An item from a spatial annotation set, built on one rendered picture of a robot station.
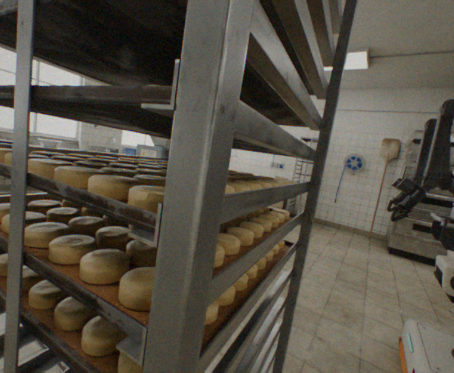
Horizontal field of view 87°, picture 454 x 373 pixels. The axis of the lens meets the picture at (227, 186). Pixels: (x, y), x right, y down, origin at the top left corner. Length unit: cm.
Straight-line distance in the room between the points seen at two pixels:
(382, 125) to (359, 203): 165
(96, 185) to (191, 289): 15
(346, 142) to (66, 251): 574
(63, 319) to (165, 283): 23
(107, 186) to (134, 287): 10
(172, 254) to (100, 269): 14
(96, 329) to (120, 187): 18
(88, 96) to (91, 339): 26
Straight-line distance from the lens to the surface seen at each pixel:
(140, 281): 26
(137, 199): 22
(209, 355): 34
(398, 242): 492
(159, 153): 228
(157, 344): 20
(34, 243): 39
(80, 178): 31
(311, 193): 74
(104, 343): 35
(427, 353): 199
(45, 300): 43
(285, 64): 36
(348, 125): 594
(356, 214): 586
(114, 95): 22
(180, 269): 16
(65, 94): 28
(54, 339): 37
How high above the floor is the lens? 119
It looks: 7 degrees down
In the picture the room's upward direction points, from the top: 9 degrees clockwise
